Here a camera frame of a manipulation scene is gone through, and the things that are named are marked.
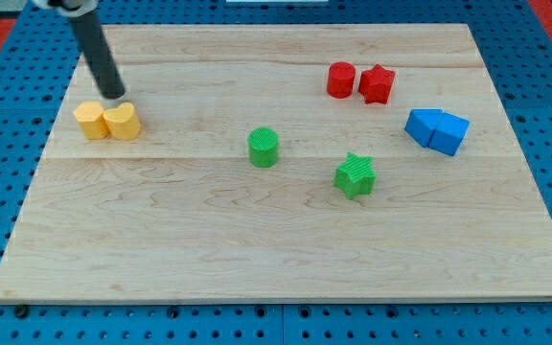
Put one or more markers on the blue pentagon block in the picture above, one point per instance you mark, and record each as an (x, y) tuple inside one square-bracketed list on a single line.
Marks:
[(421, 124)]

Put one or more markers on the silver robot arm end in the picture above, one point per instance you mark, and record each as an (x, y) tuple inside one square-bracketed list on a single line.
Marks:
[(68, 8)]

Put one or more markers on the green star block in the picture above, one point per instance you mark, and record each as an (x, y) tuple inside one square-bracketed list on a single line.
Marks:
[(355, 176)]

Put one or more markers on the red cylinder block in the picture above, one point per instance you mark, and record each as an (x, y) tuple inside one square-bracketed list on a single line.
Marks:
[(341, 79)]

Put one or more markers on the blue cube block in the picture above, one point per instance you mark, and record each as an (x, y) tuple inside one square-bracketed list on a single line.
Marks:
[(449, 134)]

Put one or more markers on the yellow heart block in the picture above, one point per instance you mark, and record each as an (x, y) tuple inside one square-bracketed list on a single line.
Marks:
[(123, 121)]

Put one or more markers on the light wooden board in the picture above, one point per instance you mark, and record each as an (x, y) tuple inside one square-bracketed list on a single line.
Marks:
[(179, 215)]

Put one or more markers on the yellow pentagon block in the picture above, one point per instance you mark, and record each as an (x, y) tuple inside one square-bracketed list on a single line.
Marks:
[(90, 117)]

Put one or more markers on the red star block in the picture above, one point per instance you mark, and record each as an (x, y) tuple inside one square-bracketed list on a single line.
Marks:
[(375, 84)]

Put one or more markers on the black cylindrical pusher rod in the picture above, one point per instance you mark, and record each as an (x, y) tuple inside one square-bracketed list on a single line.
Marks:
[(89, 34)]

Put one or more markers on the green cylinder block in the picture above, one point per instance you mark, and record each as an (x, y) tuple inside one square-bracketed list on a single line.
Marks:
[(263, 144)]

